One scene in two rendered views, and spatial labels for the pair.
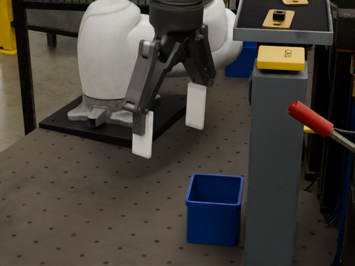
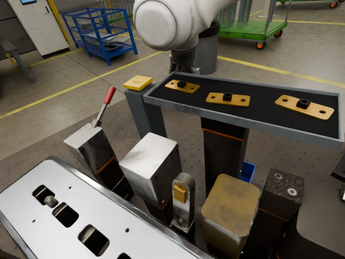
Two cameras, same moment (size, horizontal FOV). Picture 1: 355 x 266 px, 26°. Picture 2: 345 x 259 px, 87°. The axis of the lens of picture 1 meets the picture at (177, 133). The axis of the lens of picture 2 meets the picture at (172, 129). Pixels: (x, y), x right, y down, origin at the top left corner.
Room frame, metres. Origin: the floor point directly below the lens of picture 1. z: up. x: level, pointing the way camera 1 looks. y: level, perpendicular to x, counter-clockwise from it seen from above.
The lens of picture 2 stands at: (1.25, -0.51, 1.37)
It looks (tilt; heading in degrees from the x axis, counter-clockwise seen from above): 41 degrees down; 121
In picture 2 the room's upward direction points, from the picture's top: 11 degrees counter-clockwise
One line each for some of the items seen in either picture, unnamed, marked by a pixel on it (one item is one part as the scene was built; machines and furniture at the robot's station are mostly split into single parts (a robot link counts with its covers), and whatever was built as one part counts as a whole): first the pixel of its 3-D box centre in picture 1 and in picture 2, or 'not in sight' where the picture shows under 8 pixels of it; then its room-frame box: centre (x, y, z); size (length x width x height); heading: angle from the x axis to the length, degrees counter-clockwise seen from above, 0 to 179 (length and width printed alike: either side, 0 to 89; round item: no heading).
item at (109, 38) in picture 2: not in sight; (105, 35); (-2.28, 3.07, 0.48); 1.20 x 0.80 x 0.95; 156
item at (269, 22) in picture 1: (279, 16); (181, 84); (1.08, -0.15, 1.17); 0.08 x 0.04 x 0.01; 166
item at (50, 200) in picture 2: not in sight; (52, 202); (0.85, -0.46, 1.00); 0.02 x 0.02 x 0.04
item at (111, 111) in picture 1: (111, 102); not in sight; (1.73, 0.16, 0.75); 0.22 x 0.18 x 0.06; 160
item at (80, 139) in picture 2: not in sight; (110, 169); (0.82, -0.27, 0.88); 0.12 x 0.07 x 0.36; 82
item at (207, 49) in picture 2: not in sight; (204, 49); (0.32, 2.47, 0.36); 0.50 x 0.50 x 0.73
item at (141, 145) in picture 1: (142, 132); not in sight; (0.97, 0.05, 1.03); 0.03 x 0.01 x 0.07; 55
